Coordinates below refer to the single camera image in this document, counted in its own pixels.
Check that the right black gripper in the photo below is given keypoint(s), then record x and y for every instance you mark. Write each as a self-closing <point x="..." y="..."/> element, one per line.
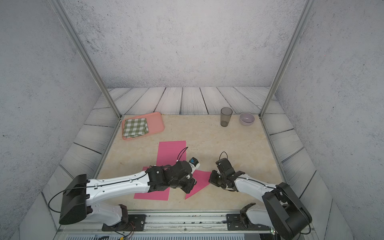
<point x="212" y="179"/>

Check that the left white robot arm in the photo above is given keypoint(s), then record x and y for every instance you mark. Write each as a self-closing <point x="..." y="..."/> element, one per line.
<point x="83" y="198"/>

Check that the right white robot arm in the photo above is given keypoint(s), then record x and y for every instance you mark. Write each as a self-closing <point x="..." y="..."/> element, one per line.
<point x="282" y="211"/>

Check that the front aluminium rail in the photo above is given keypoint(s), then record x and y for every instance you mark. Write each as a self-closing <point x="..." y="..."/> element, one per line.
<point x="168" y="226"/>

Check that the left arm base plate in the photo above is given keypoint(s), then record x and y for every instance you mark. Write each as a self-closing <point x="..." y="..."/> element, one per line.
<point x="128" y="223"/>

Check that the lilac bowl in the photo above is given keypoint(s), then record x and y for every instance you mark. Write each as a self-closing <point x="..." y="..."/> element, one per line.
<point x="246" y="119"/>

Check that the pink square paper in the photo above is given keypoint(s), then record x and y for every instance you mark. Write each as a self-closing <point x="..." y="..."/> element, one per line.
<point x="202" y="178"/>

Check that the grey translucent cup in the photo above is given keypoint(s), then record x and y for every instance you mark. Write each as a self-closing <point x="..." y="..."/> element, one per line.
<point x="226" y="114"/>

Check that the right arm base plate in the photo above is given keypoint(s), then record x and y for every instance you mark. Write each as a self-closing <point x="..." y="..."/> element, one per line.
<point x="239" y="222"/>

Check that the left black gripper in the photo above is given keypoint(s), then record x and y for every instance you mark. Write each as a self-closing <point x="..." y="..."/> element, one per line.
<point x="192" y="182"/>

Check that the green checkered cloth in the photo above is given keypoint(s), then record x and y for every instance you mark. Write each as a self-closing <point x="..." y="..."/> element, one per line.
<point x="133" y="128"/>

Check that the right aluminium frame post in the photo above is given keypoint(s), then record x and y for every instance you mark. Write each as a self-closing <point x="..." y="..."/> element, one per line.
<point x="308" y="7"/>

